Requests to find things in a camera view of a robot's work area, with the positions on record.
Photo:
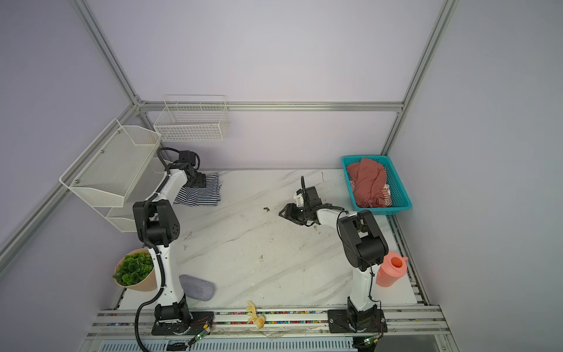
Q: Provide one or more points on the red white striped garment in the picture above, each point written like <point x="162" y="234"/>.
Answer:
<point x="386" y="194"/>

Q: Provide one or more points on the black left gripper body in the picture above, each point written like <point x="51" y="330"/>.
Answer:
<point x="197" y="180"/>

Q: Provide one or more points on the aluminium frame rail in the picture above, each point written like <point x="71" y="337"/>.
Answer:
<point x="282" y="106"/>

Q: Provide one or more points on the white wire wall basket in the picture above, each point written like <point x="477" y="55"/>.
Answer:
<point x="193" y="118"/>

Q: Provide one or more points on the navy striped tank top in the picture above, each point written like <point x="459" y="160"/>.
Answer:
<point x="208" y="196"/>

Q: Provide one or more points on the white mesh two-tier shelf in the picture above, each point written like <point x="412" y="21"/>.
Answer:
<point x="118" y="169"/>

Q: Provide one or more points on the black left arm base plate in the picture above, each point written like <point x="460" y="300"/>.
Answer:
<point x="173" y="321"/>

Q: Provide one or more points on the potted green plant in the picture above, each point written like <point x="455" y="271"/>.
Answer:
<point x="136" y="271"/>

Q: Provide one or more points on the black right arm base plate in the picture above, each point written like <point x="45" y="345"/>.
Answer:
<point x="350" y="320"/>

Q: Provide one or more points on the grey felt pouch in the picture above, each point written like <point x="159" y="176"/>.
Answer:
<point x="196" y="288"/>

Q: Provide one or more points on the yellow banana toy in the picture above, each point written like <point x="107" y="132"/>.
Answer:
<point x="253" y="317"/>

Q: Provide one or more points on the red tank top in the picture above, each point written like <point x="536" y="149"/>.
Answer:
<point x="367" y="178"/>

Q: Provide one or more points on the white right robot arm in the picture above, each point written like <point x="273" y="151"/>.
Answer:
<point x="362" y="240"/>

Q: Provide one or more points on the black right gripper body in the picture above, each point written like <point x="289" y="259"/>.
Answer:
<point x="307" y="210"/>

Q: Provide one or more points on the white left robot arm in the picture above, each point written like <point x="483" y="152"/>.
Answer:
<point x="157" y="227"/>

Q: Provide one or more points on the teal plastic basket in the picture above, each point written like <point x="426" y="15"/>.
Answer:
<point x="399" y="196"/>

